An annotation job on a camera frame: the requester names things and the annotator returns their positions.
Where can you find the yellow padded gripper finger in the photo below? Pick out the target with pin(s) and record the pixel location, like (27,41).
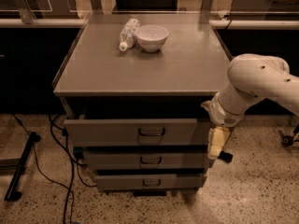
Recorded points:
(217,138)
(207,105)

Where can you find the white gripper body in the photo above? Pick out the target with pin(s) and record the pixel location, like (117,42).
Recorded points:
(221,115)

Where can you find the grey top drawer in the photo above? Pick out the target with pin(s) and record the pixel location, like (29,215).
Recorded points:
(137,132)

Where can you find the grey drawer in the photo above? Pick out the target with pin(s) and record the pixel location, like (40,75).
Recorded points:
(137,132)
(139,182)
(144,160)

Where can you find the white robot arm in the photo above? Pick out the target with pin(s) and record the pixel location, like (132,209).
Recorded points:
(251,79)

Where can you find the grey drawer cabinet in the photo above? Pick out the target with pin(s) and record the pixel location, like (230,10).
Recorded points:
(98,81)

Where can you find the grey bottom drawer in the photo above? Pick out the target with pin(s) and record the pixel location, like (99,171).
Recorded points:
(139,182)

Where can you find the grey middle drawer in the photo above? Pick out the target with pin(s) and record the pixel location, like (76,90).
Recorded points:
(144,160)

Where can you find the black caster wheel right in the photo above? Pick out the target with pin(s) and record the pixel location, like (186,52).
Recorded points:
(227,157)

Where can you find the black tripod foot right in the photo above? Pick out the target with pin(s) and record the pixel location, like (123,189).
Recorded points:
(288,140)

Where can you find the white ceramic bowl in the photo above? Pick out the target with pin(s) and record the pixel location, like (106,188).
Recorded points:
(151,38)

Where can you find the clear plastic water bottle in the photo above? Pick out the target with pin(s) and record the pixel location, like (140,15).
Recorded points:
(127,35)

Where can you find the black floor stand bar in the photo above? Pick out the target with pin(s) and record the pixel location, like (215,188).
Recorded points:
(12,194)

